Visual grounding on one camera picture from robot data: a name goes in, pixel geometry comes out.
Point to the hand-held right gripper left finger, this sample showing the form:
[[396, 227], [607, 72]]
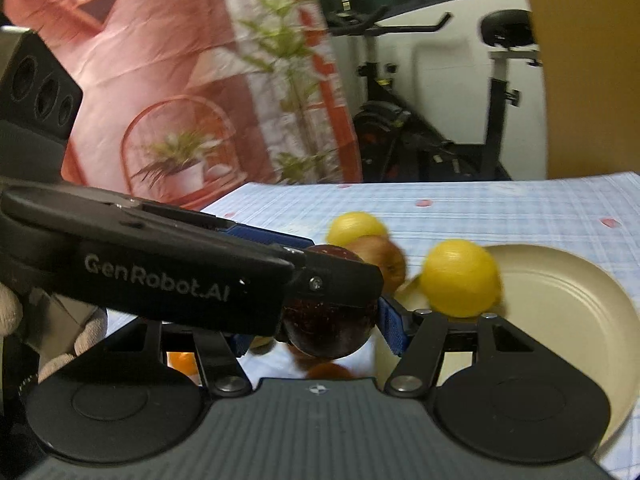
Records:
[[241, 345]]

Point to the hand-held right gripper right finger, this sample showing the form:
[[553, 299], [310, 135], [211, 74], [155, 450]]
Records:
[[397, 327]]

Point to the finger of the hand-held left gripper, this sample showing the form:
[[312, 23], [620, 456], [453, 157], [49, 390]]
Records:
[[340, 282], [260, 237]]

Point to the greenish orange citrus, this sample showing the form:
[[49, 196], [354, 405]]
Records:
[[260, 344]]

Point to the dark red apple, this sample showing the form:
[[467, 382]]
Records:
[[330, 332]]

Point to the yellow lemon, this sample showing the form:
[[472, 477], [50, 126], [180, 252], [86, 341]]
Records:
[[355, 227], [460, 275]]

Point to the cream plate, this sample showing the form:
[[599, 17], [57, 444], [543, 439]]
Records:
[[550, 300]]

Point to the person's left hand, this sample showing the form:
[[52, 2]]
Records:
[[87, 335]]

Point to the red yellow apple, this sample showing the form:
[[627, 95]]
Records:
[[387, 260]]

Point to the orange mandarin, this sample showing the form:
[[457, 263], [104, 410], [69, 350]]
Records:
[[182, 363], [330, 372]]

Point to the blue checked tablecloth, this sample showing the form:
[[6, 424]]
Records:
[[500, 210]]

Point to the black exercise bike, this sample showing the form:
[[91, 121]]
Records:
[[377, 125]]

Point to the red printed curtain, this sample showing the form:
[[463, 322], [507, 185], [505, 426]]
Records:
[[150, 60]]

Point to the wooden door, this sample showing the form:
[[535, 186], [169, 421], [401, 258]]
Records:
[[590, 60]]

